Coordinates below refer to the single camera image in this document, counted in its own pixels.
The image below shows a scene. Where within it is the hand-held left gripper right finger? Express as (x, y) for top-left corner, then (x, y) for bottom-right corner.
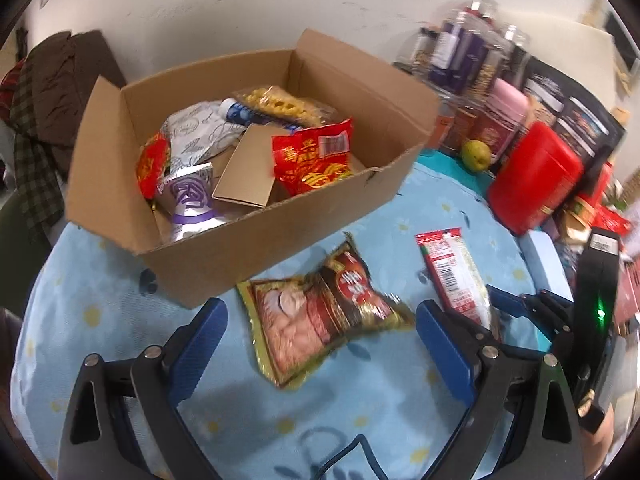
(415, 300), (586, 480)

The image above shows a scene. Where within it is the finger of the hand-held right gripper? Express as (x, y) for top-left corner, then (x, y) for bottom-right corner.
(486, 284), (571, 331)
(495, 322), (546, 356)

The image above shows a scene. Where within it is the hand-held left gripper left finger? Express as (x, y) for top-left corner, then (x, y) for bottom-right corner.
(57, 297), (229, 480)

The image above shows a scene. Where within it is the red white noodle packet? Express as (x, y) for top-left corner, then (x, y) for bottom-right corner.
(415, 227), (501, 336)

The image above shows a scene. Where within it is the brown green snack packet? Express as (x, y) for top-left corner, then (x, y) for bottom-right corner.
(236, 234), (416, 390)

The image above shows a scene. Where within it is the silver purple snack packet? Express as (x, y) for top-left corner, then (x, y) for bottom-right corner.
(155, 162), (236, 243)

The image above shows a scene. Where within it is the small brown cardboard box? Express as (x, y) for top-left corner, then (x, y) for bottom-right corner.
(211, 124), (291, 209)

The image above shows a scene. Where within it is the red gold snack packet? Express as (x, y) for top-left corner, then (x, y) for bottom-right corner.
(136, 132), (172, 200)

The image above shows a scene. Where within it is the white patterned snack packet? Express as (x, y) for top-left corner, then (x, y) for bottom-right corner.
(162, 101), (246, 171)

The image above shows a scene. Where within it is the red yellow snack bag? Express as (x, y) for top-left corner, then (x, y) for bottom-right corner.
(271, 117), (355, 197)

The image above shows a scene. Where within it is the blue white bottle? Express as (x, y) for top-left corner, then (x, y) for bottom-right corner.
(221, 98), (266, 126)

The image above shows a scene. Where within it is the yellow waffle packet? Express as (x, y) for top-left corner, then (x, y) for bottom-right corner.
(235, 85), (336, 128)

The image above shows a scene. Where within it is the person's right forearm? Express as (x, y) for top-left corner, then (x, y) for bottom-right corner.
(582, 405), (616, 476)

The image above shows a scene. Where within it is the white blue case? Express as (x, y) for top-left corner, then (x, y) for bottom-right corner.
(517, 230), (573, 301)

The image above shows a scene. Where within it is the red foil packet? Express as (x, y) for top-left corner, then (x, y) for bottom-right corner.
(595, 205), (633, 236)

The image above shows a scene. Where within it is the blue floral tablecloth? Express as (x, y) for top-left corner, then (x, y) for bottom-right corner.
(10, 160), (576, 480)

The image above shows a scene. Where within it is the red canister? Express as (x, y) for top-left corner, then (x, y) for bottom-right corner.
(487, 121), (584, 235)

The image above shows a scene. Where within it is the green pear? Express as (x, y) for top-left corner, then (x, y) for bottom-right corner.
(461, 139), (491, 173)

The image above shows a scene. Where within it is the teal table cover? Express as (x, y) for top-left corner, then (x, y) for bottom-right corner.
(415, 150), (501, 201)

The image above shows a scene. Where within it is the black printed pouch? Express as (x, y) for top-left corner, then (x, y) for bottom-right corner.
(520, 57), (627, 211)

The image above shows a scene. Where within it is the pink canister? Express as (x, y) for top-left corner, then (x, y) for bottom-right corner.
(472, 79), (531, 161)

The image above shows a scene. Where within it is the dark green chair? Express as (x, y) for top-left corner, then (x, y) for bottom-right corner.
(0, 190), (56, 311)

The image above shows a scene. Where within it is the white foam board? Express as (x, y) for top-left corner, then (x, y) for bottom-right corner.
(492, 10), (618, 111)

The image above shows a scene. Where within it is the wood framed chalkboard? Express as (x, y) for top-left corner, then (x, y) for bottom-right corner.
(582, 0), (638, 96)

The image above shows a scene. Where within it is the plaid shirt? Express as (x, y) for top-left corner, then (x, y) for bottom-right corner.
(0, 60), (66, 246)

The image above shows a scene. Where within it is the cluster of clear jars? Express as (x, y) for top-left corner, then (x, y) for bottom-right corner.
(392, 0), (532, 158)

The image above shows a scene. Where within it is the black cable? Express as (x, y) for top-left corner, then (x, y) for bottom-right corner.
(315, 435), (386, 480)

